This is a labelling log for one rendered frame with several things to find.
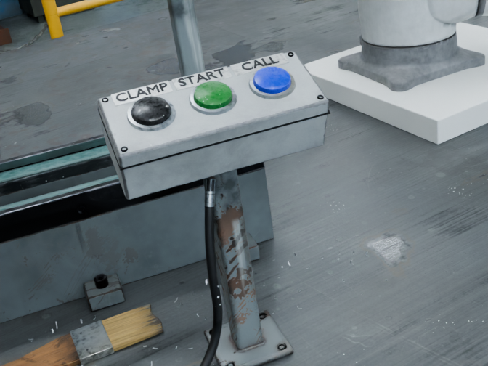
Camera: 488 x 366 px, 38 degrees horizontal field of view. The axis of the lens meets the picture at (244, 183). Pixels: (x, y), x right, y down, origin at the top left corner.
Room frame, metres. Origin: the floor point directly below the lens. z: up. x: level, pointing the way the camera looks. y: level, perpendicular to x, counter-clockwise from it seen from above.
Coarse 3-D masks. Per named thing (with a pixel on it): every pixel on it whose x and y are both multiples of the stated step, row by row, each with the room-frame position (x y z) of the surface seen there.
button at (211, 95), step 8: (200, 88) 0.53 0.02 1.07; (208, 88) 0.53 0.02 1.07; (216, 88) 0.53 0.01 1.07; (224, 88) 0.53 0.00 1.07; (200, 96) 0.52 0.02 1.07; (208, 96) 0.52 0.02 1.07; (216, 96) 0.52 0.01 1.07; (224, 96) 0.52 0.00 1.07; (200, 104) 0.52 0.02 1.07; (208, 104) 0.51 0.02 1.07; (216, 104) 0.51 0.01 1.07; (224, 104) 0.51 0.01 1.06
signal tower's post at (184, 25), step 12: (168, 0) 1.08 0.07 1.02; (180, 0) 1.07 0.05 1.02; (192, 0) 1.08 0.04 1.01; (180, 12) 1.07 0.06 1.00; (192, 12) 1.08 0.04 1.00; (180, 24) 1.07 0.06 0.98; (192, 24) 1.08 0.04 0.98; (180, 36) 1.07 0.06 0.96; (192, 36) 1.08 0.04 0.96; (180, 48) 1.07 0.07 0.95; (192, 48) 1.07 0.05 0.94; (180, 60) 1.08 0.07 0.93; (192, 60) 1.07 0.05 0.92; (180, 72) 1.09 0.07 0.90; (192, 72) 1.07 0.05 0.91
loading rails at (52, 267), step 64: (0, 192) 0.75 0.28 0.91; (64, 192) 0.70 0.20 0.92; (192, 192) 0.70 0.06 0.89; (256, 192) 0.72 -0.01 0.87; (0, 256) 0.65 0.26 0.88; (64, 256) 0.66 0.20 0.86; (128, 256) 0.68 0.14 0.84; (192, 256) 0.70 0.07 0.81; (256, 256) 0.69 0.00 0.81; (0, 320) 0.64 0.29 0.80
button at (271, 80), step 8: (256, 72) 0.55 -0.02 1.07; (264, 72) 0.54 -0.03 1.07; (272, 72) 0.54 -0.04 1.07; (280, 72) 0.54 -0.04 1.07; (256, 80) 0.54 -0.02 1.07; (264, 80) 0.53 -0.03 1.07; (272, 80) 0.53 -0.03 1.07; (280, 80) 0.53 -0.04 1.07; (288, 80) 0.53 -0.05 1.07; (256, 88) 0.53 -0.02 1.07; (264, 88) 0.53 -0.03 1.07; (272, 88) 0.53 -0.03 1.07; (280, 88) 0.53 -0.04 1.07
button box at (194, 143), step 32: (256, 64) 0.56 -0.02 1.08; (288, 64) 0.56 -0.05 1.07; (128, 96) 0.53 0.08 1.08; (160, 96) 0.53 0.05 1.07; (192, 96) 0.53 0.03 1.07; (256, 96) 0.53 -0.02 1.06; (288, 96) 0.53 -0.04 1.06; (320, 96) 0.52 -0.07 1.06; (128, 128) 0.50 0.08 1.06; (160, 128) 0.50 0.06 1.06; (192, 128) 0.50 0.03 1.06; (224, 128) 0.50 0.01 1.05; (256, 128) 0.50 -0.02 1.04; (288, 128) 0.52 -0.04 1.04; (320, 128) 0.53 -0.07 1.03; (128, 160) 0.48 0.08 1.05; (160, 160) 0.49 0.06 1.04; (192, 160) 0.50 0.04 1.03; (224, 160) 0.51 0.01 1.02; (256, 160) 0.52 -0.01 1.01; (128, 192) 0.49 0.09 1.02
